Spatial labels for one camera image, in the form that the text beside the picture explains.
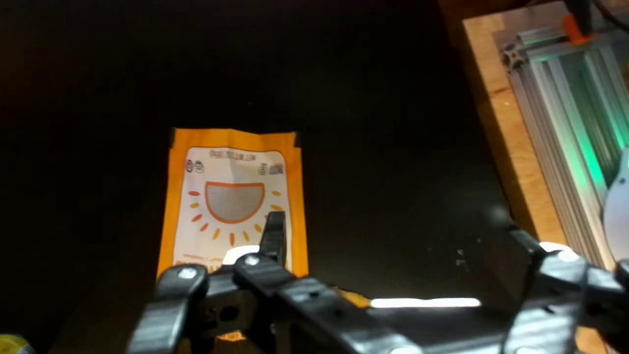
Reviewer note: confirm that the aluminium profile frame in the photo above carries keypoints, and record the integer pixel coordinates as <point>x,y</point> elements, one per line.
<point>557,129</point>

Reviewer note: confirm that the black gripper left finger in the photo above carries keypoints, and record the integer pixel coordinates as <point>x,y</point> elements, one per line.
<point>276,287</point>

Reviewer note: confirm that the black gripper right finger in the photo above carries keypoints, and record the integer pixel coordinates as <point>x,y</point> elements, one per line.
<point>557,295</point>

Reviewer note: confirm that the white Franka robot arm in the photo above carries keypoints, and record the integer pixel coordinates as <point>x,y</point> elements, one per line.
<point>620,208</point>

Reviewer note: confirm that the red black clamp knob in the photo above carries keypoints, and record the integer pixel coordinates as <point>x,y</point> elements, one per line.
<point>579,25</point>

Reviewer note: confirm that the white orange snack packet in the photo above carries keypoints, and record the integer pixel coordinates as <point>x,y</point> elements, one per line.
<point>229,188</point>

